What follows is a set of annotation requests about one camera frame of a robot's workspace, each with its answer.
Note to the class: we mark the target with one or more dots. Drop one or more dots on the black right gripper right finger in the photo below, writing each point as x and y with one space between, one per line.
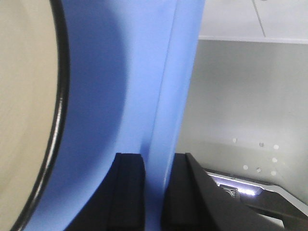
193 202

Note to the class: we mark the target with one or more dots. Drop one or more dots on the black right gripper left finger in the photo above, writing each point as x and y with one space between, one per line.
118 202

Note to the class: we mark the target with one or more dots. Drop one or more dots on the blue plastic tray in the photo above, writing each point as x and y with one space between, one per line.
130 69

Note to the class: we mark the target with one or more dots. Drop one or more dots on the tan plate with black rim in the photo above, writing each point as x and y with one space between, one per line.
34 87

